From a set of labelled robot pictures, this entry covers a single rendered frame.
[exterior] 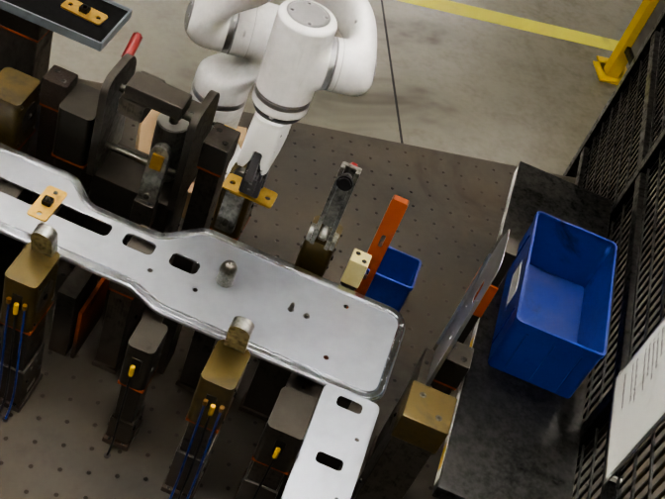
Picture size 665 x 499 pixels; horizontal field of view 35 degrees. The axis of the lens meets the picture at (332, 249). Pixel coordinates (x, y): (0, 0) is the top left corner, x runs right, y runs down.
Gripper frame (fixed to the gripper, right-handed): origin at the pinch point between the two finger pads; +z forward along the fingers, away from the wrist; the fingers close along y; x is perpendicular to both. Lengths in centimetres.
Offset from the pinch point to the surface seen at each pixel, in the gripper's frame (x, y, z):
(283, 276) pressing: 9.2, -9.9, 27.4
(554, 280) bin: 57, -36, 24
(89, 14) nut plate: -45, -37, 11
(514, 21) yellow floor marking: 46, -315, 130
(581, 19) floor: 76, -343, 130
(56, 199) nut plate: -32.7, -4.4, 27.2
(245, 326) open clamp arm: 8.1, 14.5, 15.6
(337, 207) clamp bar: 13.2, -18.3, 14.4
